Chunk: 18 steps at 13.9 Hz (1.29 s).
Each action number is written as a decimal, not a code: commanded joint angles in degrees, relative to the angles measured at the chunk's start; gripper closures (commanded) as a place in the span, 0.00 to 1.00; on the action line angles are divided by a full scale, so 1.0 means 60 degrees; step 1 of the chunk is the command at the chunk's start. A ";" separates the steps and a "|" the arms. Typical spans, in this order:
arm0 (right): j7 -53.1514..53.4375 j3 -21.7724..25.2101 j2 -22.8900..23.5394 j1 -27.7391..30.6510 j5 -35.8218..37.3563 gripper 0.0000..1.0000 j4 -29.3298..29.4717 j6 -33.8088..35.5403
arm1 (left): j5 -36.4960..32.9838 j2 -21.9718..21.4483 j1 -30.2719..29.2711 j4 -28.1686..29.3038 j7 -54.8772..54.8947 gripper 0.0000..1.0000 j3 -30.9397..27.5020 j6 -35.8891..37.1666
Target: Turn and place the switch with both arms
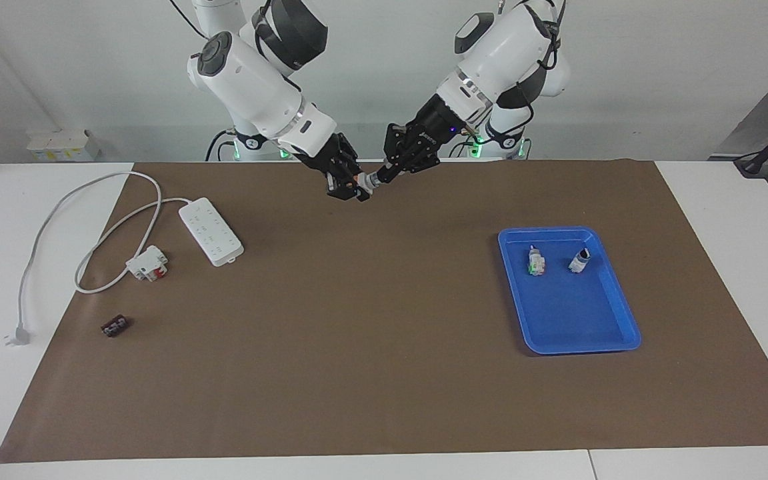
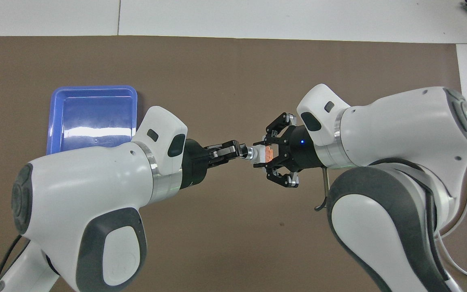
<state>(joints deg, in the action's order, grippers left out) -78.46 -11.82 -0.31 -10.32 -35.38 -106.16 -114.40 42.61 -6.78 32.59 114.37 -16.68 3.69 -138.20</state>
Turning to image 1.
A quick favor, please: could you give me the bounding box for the white power strip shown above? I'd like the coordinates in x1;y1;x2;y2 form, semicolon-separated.
179;197;245;267

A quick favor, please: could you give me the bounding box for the brown paper table mat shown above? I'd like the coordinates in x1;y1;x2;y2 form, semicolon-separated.
0;160;768;464

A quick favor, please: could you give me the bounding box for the white red circuit breaker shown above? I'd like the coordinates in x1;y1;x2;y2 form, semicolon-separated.
125;245;169;283

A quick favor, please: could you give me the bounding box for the blue plastic tray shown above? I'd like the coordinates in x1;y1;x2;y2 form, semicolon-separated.
497;227;643;355

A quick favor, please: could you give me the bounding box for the white boxes stack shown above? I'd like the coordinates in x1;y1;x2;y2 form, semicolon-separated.
26;129;101;162

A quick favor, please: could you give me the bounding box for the black left arm base cable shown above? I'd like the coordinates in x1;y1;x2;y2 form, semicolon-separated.
464;128;495;159

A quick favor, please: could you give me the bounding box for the black arm base cable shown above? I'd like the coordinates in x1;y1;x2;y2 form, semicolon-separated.
464;128;495;159
205;130;237;162

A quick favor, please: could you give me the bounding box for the black right arm base cable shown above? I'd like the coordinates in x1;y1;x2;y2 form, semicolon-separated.
205;130;237;162

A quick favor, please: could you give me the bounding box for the white power cable with plug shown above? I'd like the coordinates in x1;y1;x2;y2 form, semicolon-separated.
4;171;193;347

